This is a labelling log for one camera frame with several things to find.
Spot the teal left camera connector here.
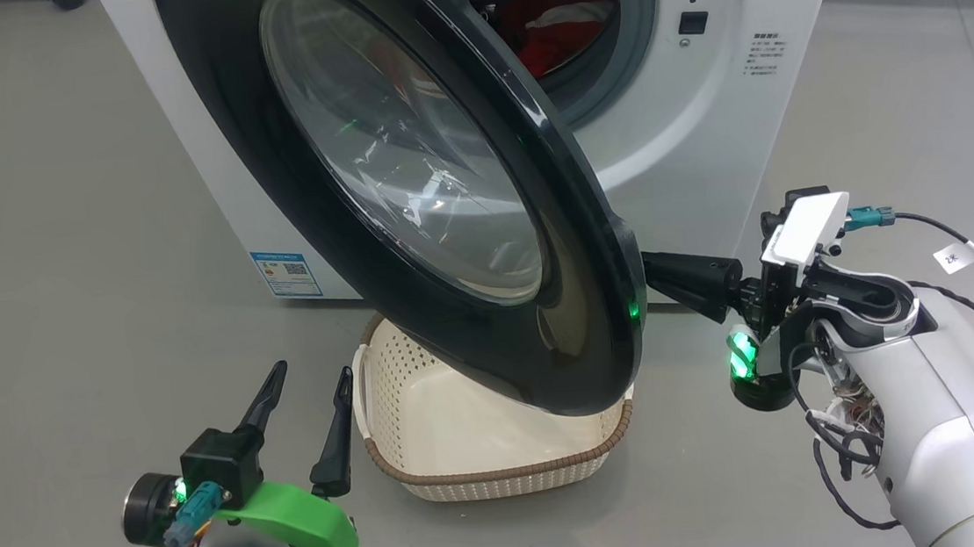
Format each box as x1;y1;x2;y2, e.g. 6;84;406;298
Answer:
160;480;229;547

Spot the cream perforated laundry basket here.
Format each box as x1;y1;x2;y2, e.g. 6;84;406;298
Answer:
345;291;643;511

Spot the black round glass machine door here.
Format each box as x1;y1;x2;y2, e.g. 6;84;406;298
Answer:
153;0;659;450

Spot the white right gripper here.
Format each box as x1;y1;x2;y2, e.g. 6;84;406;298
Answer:
638;191;860;344

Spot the black cable loop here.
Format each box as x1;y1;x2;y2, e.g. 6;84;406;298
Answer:
797;335;904;538

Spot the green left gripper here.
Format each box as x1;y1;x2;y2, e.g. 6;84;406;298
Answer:
203;353;368;547

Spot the blue energy label sticker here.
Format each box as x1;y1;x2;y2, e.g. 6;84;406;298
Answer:
249;246;324;305

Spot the white cable tag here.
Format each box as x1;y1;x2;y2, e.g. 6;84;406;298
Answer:
933;241;974;276

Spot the white front-load washing machine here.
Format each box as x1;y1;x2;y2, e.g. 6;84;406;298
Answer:
95;0;877;355

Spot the teal camera connector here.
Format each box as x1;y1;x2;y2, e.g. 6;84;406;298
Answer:
160;480;229;547
841;204;898;234

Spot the printed text label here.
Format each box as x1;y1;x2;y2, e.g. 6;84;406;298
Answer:
740;29;793;81

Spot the red and white clothing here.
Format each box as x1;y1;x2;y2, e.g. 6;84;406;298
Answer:
494;0;625;84

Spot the teal right camera connector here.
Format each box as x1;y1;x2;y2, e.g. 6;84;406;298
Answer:
841;204;898;234

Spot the black right camera cable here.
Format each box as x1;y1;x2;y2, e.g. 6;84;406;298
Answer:
887;205;974;407

